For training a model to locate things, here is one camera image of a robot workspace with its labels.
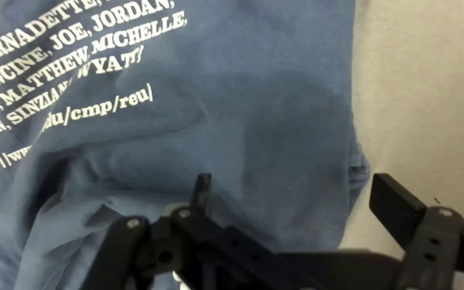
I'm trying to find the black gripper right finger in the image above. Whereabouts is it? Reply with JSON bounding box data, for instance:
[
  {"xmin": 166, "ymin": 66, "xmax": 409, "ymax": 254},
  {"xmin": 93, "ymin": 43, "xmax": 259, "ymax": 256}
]
[{"xmin": 369, "ymin": 172, "xmax": 427, "ymax": 248}]

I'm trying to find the blue printed T-shirt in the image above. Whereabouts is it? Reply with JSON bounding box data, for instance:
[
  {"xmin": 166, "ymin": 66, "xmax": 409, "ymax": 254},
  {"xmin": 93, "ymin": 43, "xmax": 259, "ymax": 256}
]
[{"xmin": 0, "ymin": 0, "xmax": 369, "ymax": 290}]

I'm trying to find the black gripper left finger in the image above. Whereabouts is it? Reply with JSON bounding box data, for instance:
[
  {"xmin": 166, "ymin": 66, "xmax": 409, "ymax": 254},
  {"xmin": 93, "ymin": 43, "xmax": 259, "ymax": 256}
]
[{"xmin": 190, "ymin": 172, "xmax": 211, "ymax": 216}]

